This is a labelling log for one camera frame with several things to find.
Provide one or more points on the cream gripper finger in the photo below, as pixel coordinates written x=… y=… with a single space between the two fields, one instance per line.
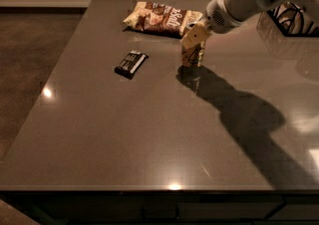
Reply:
x=194 y=35

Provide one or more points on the orange soda can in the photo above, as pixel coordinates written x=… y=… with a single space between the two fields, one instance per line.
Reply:
x=193 y=57

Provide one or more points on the black rxbar chocolate bar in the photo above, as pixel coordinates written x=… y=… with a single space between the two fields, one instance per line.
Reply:
x=130 y=64

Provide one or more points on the brown white chip bag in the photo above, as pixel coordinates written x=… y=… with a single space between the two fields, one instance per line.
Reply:
x=161 y=19

